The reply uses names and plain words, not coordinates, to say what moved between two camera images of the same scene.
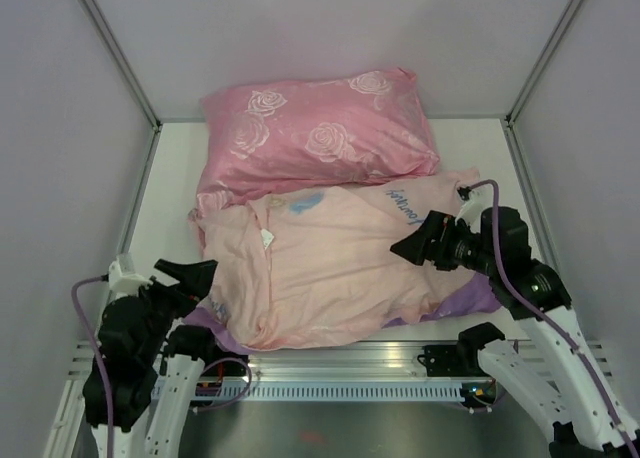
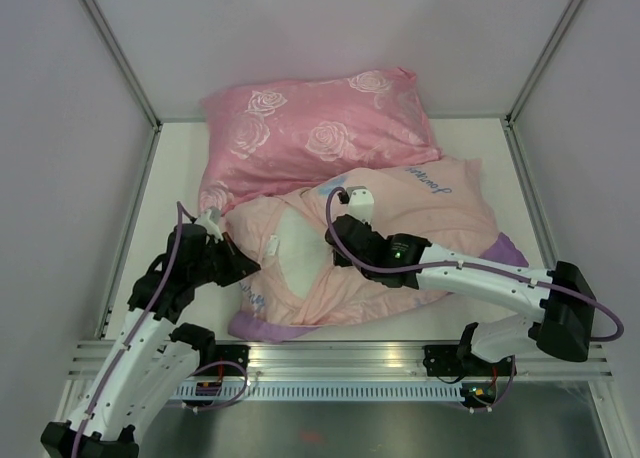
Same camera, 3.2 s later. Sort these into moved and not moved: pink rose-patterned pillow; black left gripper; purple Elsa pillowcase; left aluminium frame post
Moved: purple Elsa pillowcase; black left gripper
Not moved: left aluminium frame post; pink rose-patterned pillow
